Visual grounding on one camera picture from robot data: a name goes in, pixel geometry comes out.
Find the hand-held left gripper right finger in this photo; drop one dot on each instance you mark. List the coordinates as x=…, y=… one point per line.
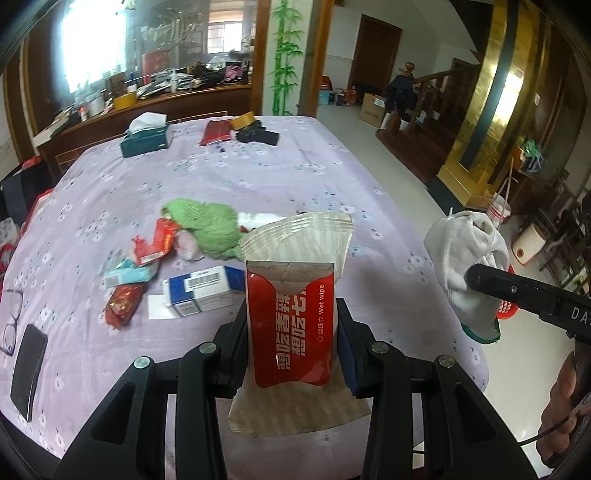
x=346, y=353

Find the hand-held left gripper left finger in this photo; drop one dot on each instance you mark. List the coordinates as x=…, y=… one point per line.
x=239, y=344

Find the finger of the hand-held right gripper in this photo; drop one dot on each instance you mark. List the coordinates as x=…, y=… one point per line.
x=508, y=288

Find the red plastic basket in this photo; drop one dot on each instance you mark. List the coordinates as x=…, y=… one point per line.
x=508, y=308

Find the red label wet wipe packet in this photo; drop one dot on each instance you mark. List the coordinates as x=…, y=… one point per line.
x=288, y=332

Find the white cloth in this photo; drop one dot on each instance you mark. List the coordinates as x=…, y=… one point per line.
x=461, y=258

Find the clear plastic bag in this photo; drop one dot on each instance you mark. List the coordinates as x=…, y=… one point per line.
x=188, y=244

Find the person's right hand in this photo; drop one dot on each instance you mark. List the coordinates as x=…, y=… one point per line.
x=561, y=406

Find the white round heater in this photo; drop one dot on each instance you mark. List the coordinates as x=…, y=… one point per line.
x=528, y=244

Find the blue and white box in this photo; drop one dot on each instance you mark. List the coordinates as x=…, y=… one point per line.
x=203, y=290

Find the white bucket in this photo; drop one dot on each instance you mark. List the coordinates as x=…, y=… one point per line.
x=498, y=211

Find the white card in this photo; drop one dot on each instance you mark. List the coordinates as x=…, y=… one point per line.
x=157, y=308

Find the dark red snack wrapper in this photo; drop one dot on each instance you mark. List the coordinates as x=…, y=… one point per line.
x=124, y=302

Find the green towel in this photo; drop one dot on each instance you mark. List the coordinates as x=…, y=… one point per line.
x=207, y=226

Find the white bottle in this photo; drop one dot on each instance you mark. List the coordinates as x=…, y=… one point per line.
x=258, y=219

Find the teal packet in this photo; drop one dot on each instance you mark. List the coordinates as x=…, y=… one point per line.
x=129, y=275

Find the bright red snack wrapper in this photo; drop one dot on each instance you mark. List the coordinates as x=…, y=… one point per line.
x=159, y=240

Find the green plastic bag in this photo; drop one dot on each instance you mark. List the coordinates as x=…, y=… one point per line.
x=533, y=154

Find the floral purple tablecloth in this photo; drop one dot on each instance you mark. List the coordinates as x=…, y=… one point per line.
x=300, y=184

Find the black pouch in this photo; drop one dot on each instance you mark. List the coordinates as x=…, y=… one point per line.
x=258, y=134

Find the black phone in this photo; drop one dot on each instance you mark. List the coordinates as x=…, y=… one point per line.
x=27, y=374

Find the wooden stair railing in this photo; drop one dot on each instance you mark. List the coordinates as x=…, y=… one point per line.
x=438, y=78

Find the brown tape roll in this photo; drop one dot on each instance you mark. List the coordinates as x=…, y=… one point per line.
x=242, y=121

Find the dark jacket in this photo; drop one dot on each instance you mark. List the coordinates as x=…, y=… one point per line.
x=400, y=92

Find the teal tissue box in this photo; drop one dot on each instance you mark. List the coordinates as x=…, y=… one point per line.
x=145, y=141

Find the cardboard box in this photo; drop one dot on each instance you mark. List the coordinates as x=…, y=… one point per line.
x=371, y=110

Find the eyeglasses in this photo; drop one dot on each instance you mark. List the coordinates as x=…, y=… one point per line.
x=11, y=323

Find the wooden counter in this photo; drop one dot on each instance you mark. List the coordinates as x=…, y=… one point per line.
x=184, y=104

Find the brown wooden door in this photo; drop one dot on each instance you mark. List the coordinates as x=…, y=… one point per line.
x=375, y=55

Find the green bamboo wall decal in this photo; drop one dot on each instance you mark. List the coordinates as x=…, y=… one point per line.
x=282, y=69

